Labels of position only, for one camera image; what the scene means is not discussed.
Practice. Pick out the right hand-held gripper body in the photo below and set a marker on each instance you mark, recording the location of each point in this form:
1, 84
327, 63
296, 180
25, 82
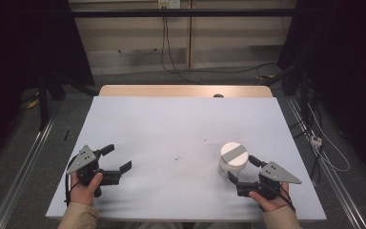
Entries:
276, 173

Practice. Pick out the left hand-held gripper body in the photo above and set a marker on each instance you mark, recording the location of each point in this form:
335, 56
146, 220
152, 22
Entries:
83, 159

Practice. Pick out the white lidded jar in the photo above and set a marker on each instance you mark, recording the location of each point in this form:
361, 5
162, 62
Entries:
234, 155

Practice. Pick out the person's right hand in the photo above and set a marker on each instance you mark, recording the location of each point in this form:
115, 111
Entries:
271, 203

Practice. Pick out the person's left hand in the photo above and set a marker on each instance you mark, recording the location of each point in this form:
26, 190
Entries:
82, 192

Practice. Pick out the small black floor object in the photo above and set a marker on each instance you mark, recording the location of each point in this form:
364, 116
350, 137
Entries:
66, 135

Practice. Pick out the white power strip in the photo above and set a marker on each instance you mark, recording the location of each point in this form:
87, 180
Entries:
316, 141

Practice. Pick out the white board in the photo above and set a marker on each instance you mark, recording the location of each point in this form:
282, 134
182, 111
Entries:
171, 127

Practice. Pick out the black metal stand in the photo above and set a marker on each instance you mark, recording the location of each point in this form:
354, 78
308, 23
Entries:
43, 105

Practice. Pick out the yellow floor tape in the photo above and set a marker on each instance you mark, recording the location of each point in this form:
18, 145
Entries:
33, 103

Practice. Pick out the dark round table grommet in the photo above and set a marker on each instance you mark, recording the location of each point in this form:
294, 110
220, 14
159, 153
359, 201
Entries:
218, 95

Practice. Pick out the wooden table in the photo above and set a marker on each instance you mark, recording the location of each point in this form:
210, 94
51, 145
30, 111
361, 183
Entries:
171, 90

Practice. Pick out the black curtain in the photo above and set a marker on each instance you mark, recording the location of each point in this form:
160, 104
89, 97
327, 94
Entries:
346, 63
19, 47

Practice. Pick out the aluminium floor rail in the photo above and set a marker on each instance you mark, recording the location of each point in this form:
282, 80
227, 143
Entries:
22, 171
336, 184

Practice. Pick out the white wall socket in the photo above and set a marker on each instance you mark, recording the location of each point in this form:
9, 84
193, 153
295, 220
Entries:
169, 4

